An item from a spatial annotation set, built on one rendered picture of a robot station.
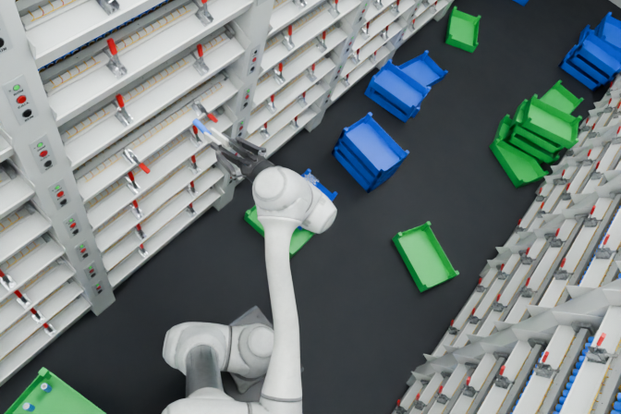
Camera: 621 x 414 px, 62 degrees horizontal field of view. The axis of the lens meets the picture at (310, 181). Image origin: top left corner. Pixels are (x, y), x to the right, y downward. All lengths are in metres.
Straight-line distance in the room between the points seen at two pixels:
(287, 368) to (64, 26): 0.87
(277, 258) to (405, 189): 1.75
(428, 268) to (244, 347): 1.19
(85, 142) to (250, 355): 0.89
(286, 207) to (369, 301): 1.44
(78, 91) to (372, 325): 1.73
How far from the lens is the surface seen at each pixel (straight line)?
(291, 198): 1.12
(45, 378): 1.81
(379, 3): 2.46
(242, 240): 2.47
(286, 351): 1.29
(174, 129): 1.62
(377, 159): 2.66
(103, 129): 1.39
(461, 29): 3.85
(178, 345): 1.82
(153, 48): 1.30
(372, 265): 2.58
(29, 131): 1.17
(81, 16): 1.10
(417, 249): 2.70
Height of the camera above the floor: 2.27
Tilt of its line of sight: 58 degrees down
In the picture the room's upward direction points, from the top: 25 degrees clockwise
